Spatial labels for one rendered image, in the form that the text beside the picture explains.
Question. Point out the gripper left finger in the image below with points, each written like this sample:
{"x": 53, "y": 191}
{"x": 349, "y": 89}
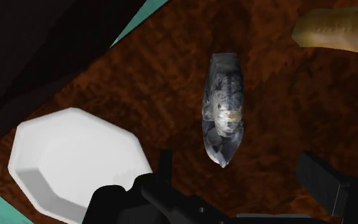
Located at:
{"x": 169, "y": 198}

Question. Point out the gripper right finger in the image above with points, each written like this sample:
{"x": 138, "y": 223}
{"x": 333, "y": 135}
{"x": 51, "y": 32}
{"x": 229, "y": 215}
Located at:
{"x": 327, "y": 183}

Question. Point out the white octagonal bowl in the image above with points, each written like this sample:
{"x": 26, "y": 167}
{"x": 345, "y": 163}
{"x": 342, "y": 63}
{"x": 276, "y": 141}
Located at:
{"x": 73, "y": 161}

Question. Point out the grey mottled oblong stone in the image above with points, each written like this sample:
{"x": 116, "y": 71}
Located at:
{"x": 223, "y": 105}

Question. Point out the tan bread loaf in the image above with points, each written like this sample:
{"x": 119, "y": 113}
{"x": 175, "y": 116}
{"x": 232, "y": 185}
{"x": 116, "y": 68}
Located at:
{"x": 336, "y": 29}

